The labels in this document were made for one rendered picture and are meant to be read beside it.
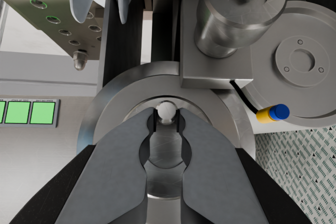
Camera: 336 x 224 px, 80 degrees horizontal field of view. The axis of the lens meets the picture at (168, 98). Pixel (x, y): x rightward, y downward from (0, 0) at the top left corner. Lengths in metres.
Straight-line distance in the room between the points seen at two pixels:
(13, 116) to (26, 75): 2.98
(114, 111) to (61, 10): 0.28
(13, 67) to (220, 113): 3.60
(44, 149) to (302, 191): 0.51
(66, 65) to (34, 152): 2.90
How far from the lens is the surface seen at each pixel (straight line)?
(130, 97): 0.17
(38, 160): 0.58
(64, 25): 0.46
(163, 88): 0.17
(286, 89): 0.21
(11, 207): 0.62
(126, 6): 0.21
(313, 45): 0.23
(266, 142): 0.40
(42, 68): 3.53
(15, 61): 3.72
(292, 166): 0.34
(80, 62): 0.56
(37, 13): 0.45
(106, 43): 0.21
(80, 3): 0.21
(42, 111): 0.58
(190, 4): 0.17
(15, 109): 0.61
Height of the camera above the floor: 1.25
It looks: 12 degrees down
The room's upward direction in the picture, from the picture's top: 179 degrees counter-clockwise
